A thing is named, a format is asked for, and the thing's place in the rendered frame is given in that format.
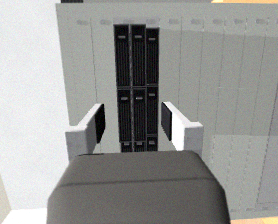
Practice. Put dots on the grey metal rack frame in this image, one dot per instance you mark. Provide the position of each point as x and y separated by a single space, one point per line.
218 65

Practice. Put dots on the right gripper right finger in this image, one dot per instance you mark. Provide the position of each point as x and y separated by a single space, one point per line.
184 134

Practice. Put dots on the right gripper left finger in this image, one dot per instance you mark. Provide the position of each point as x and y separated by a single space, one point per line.
82 139

